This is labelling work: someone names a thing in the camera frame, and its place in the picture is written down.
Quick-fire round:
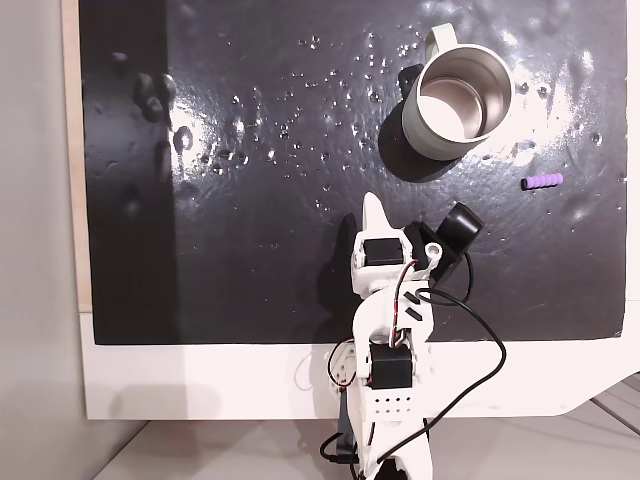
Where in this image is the purple ribbed pen grip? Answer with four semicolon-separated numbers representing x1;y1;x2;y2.
519;172;565;193

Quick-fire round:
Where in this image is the pale green steel mug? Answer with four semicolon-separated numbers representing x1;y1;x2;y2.
401;23;515;162

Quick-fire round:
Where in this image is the black table mat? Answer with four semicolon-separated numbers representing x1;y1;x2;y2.
78;0;629;346

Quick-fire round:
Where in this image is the black camera with mount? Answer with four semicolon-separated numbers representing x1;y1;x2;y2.
427;201;486;292

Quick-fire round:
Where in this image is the red white servo wire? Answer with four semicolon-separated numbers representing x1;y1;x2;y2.
387;258;420;350

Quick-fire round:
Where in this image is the black camera cable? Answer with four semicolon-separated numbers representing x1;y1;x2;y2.
377;252;507;464

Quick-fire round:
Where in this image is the black base cable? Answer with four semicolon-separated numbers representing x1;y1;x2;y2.
319;430;362;467

